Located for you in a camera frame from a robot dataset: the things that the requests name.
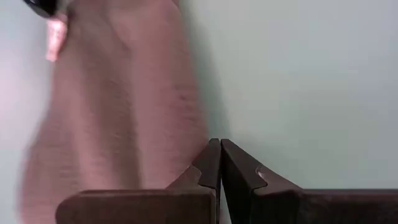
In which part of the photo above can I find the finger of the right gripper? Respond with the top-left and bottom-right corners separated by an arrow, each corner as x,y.
22,0 -> 60,19

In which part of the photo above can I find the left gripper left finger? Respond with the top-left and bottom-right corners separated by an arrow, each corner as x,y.
55,138 -> 223,224

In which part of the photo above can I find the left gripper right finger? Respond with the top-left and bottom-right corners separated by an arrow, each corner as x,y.
220,138 -> 398,224

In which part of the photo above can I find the grey towel with white label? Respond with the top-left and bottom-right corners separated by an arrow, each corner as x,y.
17,0 -> 210,224

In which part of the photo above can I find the green table mat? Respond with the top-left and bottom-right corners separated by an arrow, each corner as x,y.
0,0 -> 398,224

